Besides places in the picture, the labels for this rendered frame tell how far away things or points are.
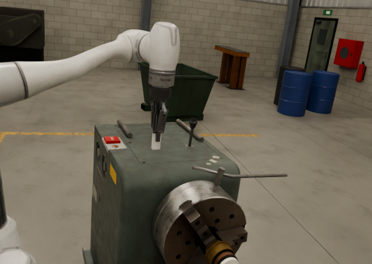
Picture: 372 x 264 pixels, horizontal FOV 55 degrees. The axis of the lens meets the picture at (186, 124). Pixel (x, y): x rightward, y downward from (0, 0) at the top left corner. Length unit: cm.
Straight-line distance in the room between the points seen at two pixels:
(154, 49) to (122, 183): 46
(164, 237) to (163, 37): 64
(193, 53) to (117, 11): 266
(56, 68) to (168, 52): 36
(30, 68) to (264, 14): 1167
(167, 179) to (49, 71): 55
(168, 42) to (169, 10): 1018
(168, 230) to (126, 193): 20
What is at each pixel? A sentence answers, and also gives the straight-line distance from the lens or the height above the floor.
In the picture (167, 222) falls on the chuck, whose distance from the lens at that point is 119.
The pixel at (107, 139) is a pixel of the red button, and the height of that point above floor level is 127.
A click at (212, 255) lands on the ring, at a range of 117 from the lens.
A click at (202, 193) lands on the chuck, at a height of 124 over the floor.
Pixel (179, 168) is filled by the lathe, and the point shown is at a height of 125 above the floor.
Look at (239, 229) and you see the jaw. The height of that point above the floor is 111.
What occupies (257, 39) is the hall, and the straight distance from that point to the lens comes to 1242.
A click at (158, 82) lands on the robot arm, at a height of 157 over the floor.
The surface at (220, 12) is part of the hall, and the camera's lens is 1183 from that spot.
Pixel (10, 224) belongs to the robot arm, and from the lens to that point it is 133.
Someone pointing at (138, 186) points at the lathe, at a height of 122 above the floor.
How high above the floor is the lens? 180
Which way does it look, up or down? 17 degrees down
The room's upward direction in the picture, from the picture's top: 6 degrees clockwise
